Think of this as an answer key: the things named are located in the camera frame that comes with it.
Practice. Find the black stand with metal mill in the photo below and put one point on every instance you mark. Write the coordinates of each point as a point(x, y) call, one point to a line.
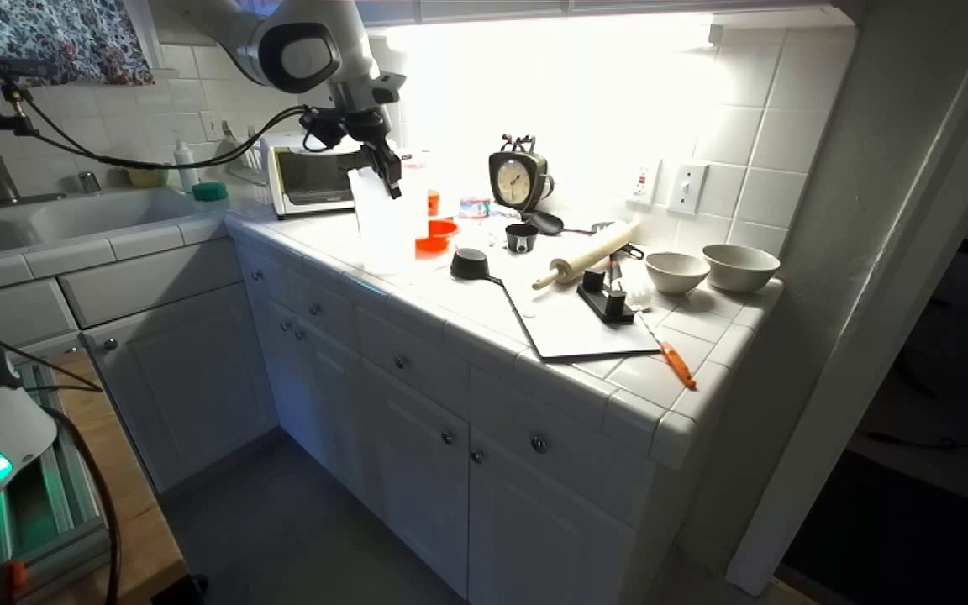
point(605, 301)

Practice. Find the small grey ceramic bowl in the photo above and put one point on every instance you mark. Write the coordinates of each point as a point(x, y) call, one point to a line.
point(678, 269)

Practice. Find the large beige ceramic bowl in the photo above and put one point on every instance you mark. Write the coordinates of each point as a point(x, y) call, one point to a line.
point(739, 268)

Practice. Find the teal striped robot mount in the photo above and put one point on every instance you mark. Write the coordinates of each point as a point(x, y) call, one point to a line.
point(25, 526)

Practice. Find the white cutting board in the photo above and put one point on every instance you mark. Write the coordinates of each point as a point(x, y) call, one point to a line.
point(587, 324)

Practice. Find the black kitchen scale with dial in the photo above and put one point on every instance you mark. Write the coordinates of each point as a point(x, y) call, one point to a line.
point(519, 181)

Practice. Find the white sink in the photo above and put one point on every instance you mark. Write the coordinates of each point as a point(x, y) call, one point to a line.
point(68, 220)

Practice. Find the white sink cabinet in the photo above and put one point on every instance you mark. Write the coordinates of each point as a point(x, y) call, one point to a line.
point(160, 372)

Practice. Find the translucent plastic jar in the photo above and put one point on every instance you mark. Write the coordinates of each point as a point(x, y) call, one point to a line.
point(381, 231)

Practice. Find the white light switch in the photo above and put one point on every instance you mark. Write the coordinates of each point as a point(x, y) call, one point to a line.
point(644, 186)

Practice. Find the under-cabinet strip light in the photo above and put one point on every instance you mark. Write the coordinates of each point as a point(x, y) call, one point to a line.
point(553, 35)

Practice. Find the white wall outlet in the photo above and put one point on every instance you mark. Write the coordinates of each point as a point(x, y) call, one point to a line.
point(686, 189)

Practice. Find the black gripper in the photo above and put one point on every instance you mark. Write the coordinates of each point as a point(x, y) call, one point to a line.
point(369, 126)

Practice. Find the green round dish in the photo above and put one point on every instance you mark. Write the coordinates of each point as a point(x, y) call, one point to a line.
point(211, 192)

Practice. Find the small jar with blue label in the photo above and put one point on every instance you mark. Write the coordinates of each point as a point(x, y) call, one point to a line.
point(474, 209)

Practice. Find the clear soap bottle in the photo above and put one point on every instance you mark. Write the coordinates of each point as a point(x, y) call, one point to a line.
point(186, 169)

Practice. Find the white upper cabinets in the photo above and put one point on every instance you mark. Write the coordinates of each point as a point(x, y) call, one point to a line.
point(620, 7)

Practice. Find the wooden rolling pin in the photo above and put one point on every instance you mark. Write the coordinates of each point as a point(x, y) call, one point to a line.
point(587, 258)

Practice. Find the white toaster oven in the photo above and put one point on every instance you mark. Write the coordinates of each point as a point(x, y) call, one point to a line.
point(309, 181)

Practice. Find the floral curtain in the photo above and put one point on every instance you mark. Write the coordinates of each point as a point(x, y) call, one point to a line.
point(49, 37)

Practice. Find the yellow small bowl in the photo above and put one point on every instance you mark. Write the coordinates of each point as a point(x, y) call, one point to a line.
point(149, 176)

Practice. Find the small black cup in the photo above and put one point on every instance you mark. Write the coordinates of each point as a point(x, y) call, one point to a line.
point(522, 238)

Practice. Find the red small cup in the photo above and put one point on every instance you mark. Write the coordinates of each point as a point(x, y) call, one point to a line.
point(436, 238)

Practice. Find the wooden robot cart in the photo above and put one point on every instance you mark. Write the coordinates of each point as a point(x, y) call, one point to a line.
point(136, 526)

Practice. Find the white base cabinet with knobs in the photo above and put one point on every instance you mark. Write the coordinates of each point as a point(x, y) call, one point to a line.
point(429, 450)

